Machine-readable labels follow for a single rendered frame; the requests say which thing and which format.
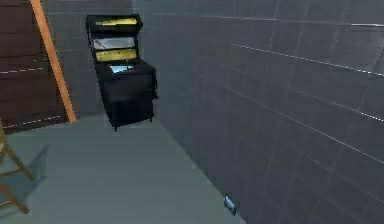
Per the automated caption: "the black arcade cabinet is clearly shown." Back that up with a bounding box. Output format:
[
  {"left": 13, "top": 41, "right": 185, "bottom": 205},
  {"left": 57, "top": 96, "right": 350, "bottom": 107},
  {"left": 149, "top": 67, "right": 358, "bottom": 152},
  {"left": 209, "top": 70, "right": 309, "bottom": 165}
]
[{"left": 85, "top": 13, "right": 159, "bottom": 132}]

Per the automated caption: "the small grey wall socket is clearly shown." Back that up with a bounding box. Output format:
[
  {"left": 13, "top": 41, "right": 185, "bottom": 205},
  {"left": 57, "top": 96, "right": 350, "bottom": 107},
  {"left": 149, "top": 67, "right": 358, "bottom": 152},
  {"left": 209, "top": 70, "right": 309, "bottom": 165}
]
[{"left": 223, "top": 194, "right": 238, "bottom": 216}]

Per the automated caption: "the wooden chair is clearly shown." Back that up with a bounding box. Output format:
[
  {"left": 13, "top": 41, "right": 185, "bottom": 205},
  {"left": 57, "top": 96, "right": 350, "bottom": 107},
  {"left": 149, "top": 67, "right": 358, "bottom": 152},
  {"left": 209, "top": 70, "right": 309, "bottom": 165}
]
[{"left": 0, "top": 119, "right": 35, "bottom": 215}]

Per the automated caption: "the dark brown room door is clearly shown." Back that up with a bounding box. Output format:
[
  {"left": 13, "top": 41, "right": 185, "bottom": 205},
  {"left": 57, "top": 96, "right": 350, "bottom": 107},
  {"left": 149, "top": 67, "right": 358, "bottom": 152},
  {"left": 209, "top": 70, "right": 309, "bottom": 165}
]
[{"left": 0, "top": 0, "right": 78, "bottom": 135}]

